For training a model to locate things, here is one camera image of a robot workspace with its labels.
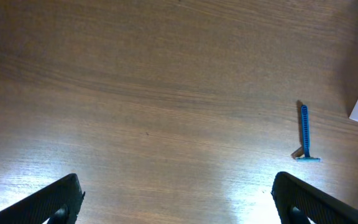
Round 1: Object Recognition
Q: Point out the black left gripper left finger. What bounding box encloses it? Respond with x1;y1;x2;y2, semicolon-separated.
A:
0;174;85;224

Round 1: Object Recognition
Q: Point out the blue disposable razor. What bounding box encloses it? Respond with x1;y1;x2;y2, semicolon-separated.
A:
295;105;321;162

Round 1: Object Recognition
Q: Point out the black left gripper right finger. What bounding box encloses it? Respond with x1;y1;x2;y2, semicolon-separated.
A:
272;172;358;224

